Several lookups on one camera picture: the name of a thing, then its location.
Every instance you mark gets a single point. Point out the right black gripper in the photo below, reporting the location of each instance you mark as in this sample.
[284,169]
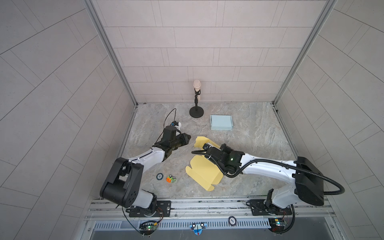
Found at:
[223,149]

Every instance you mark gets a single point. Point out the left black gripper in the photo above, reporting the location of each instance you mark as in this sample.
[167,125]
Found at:
[184,141]

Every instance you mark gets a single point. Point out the yellow paper box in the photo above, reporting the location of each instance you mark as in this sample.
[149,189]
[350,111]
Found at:
[204,172]

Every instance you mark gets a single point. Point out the light blue paper box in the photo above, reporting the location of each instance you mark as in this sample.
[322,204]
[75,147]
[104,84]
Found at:
[221,123]

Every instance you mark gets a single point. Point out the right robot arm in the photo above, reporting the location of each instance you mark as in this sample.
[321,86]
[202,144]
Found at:
[303,180]

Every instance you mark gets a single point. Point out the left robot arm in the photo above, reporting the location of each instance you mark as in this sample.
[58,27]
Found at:
[122,184]

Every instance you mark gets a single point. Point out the orange green small toy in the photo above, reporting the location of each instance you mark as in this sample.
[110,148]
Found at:
[171,179]

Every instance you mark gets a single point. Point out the round black badge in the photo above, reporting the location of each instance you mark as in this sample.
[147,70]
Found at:
[232,221]

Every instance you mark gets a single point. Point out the beige microphone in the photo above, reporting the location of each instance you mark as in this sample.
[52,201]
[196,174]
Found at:
[197,89]

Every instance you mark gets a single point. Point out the blue sticker marker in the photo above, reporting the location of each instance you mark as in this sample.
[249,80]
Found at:
[198,228]

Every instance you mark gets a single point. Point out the right circuit board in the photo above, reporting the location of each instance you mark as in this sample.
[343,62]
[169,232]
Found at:
[277,224]

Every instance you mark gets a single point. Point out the circuit board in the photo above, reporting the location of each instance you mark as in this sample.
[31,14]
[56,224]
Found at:
[277,224]
[149,226]

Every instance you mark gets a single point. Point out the left circuit board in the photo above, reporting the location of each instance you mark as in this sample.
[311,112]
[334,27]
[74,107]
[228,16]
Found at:
[149,226]

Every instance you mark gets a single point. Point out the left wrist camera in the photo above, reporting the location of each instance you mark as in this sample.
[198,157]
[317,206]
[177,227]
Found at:
[177,125]

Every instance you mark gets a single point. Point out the aluminium mounting rail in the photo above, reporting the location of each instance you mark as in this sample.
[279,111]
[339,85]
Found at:
[206,208]

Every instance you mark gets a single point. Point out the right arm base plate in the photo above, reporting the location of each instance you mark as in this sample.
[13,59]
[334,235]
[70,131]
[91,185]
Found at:
[259,208]

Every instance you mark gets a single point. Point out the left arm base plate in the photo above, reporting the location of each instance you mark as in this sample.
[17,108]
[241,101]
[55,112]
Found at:
[155,210]

